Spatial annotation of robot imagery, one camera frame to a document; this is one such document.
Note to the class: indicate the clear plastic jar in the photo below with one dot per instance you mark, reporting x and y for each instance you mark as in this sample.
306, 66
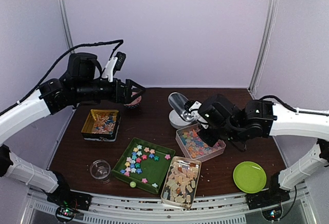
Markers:
100, 170

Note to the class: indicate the cream tin of popsicle candies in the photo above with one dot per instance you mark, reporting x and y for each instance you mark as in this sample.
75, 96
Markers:
181, 182

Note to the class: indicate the aluminium corner post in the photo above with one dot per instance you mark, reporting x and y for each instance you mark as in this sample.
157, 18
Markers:
264, 47
65, 23

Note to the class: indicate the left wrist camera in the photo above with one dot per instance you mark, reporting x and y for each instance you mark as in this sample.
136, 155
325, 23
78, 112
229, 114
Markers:
113, 65

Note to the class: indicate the right aluminium corner post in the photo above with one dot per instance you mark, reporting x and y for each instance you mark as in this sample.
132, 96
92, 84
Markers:
264, 47

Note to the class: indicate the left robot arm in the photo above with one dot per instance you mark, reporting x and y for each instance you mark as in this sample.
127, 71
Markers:
84, 80

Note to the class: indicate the white bowl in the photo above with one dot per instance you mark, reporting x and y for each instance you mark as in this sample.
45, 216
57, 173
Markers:
176, 121

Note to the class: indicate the red patterned small bowl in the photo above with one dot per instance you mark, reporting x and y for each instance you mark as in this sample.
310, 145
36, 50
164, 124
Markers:
135, 103

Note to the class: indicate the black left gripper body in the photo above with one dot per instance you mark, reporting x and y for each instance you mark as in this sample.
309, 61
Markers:
113, 95

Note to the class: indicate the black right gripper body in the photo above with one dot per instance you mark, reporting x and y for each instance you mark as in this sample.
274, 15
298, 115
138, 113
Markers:
221, 133

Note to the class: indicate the front aluminium rail frame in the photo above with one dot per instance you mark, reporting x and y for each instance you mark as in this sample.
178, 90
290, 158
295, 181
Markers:
230, 208

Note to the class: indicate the green tray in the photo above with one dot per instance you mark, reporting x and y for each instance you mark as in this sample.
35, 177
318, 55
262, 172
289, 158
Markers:
144, 163

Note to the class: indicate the pink tin of star candies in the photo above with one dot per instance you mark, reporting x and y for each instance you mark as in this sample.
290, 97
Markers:
194, 147

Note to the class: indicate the lime green plate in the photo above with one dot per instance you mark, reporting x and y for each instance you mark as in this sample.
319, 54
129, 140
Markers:
249, 177

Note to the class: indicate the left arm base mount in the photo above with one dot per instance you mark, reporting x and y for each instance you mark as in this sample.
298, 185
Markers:
69, 204

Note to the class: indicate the metal scoop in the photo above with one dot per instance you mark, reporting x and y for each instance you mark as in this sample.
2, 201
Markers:
177, 102

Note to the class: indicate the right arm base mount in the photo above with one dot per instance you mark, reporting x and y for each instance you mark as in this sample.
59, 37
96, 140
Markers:
269, 202

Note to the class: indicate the left aluminium corner post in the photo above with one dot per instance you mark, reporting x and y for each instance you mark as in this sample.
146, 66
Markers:
65, 23

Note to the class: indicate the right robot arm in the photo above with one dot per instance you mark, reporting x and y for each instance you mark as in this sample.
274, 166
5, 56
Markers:
266, 117

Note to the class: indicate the green ball candy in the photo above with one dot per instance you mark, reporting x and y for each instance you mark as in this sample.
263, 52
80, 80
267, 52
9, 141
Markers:
132, 184

